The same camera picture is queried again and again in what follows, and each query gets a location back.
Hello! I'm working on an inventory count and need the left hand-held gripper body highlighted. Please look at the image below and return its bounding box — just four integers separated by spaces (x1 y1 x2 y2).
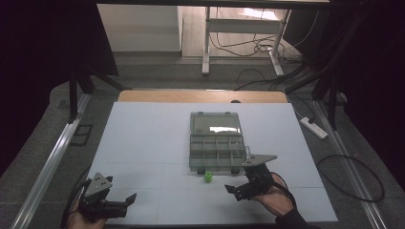
77 172 117 222

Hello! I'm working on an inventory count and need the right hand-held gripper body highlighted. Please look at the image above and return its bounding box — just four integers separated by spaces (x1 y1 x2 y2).
242 154 278 196

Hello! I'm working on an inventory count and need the grey transparent compartment box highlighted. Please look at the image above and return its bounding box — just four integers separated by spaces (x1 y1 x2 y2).
188 111 252 175

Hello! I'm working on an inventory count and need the person's right hand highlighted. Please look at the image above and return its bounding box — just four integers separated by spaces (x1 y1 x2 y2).
251 173 295 218

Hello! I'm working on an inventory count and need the person's left hand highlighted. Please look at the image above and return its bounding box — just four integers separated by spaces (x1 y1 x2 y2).
66 203 108 229

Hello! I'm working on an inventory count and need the dark floor socket cover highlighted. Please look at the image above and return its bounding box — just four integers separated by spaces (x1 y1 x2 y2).
70 123 94 147

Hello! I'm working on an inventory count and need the white board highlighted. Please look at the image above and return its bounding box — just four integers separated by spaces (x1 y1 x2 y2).
87 101 338 226

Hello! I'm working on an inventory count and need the white power strip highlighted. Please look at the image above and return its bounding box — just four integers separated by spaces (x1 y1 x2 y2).
299 116 329 140

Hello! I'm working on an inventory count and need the black metal stand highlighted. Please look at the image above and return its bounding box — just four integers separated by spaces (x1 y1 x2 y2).
285 0 367 130
68 68 132 123

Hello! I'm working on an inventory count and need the wooden table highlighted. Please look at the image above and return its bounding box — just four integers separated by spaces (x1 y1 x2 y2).
117 90 289 104

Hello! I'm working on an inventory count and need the black curtain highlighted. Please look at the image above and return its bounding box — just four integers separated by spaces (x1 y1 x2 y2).
328 0 405 192
0 0 119 177

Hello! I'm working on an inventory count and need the white cabinet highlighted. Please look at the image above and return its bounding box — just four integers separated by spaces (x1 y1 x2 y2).
96 3 184 53

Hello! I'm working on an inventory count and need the left hand-held gripper cable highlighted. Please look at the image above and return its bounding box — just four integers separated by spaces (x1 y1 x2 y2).
60 166 94 228

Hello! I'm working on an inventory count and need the hand-held gripper cable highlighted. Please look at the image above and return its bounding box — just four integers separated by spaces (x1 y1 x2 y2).
60 166 94 228
270 171 299 209

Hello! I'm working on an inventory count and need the right hand-held gripper cable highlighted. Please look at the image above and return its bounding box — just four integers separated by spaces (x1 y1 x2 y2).
270 171 299 209

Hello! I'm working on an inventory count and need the aluminium rail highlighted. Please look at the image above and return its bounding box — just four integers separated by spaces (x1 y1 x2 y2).
313 99 388 229
9 94 92 229

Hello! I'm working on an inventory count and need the looped black floor cable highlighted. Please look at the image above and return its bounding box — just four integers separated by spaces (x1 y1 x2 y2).
315 155 385 203

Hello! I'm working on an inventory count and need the tangle of black cables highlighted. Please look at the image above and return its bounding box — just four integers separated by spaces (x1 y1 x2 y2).
209 9 319 93

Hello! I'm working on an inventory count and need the white desk frame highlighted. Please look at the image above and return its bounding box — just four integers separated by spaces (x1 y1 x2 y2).
202 6 292 77

